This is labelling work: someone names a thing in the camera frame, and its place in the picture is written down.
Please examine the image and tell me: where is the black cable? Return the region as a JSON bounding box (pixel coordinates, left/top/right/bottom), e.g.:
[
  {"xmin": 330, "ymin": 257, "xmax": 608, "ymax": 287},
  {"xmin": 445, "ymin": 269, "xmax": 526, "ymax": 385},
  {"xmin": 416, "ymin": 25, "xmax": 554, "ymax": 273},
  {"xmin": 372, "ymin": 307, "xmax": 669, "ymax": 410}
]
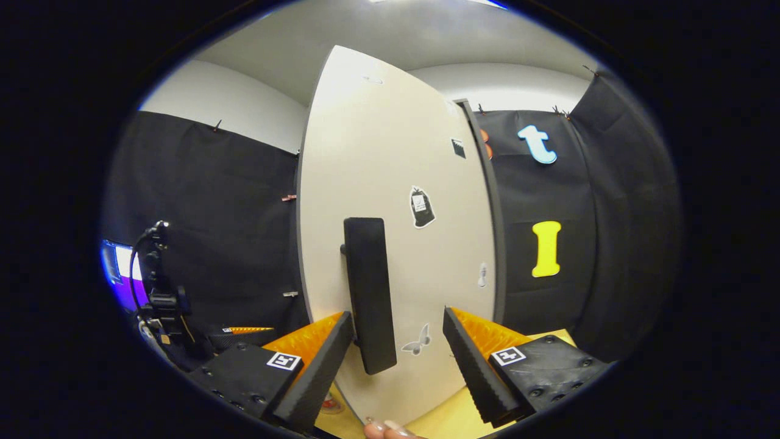
[{"xmin": 129, "ymin": 223, "xmax": 160, "ymax": 321}]

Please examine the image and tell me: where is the bright purple white screen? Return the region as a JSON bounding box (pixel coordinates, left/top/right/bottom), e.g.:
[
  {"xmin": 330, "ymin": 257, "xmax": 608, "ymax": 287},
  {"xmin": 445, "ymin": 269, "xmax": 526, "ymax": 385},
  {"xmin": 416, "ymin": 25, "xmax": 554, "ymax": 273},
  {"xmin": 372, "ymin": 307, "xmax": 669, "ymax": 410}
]
[{"xmin": 101, "ymin": 240, "xmax": 150, "ymax": 313}]

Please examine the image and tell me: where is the black cabinet door handle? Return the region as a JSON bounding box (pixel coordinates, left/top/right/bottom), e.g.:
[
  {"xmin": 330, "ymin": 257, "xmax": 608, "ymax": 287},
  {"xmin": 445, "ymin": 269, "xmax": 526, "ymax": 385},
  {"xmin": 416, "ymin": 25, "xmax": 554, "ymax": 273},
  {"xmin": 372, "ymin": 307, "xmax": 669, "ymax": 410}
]
[{"xmin": 340, "ymin": 217, "xmax": 398, "ymax": 376}]

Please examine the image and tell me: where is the black backdrop cloth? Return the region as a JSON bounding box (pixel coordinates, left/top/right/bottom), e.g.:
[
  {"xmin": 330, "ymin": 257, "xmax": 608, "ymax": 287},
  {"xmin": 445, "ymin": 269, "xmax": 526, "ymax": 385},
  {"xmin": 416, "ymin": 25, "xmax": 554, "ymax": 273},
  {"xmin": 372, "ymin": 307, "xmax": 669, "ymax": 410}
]
[{"xmin": 104, "ymin": 73, "xmax": 682, "ymax": 366}]

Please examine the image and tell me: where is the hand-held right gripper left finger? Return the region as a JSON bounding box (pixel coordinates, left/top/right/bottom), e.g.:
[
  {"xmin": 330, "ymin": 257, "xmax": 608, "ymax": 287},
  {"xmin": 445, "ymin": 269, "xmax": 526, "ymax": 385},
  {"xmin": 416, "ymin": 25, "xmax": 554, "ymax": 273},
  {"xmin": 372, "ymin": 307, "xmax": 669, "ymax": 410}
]
[{"xmin": 189, "ymin": 311, "xmax": 355, "ymax": 435}]

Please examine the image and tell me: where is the beige cabinet door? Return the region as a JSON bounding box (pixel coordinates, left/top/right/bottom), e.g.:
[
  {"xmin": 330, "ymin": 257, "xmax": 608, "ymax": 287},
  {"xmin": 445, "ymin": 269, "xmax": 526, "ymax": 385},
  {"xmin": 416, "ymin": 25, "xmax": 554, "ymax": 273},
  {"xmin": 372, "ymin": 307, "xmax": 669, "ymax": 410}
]
[{"xmin": 297, "ymin": 45, "xmax": 497, "ymax": 426}]

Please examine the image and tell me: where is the ceiling light panel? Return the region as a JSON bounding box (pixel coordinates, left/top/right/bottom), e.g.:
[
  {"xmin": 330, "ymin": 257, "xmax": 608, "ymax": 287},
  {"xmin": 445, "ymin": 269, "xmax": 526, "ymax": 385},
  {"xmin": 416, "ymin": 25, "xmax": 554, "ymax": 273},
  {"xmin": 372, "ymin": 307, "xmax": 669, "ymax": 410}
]
[{"xmin": 366, "ymin": 0, "xmax": 508, "ymax": 10}]

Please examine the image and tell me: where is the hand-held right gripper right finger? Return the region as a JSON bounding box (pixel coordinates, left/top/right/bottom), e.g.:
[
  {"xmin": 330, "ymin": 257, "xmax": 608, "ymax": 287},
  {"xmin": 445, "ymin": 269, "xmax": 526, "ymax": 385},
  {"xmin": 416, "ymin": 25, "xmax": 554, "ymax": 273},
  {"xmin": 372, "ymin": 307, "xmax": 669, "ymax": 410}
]
[{"xmin": 443, "ymin": 307, "xmax": 613, "ymax": 427}]

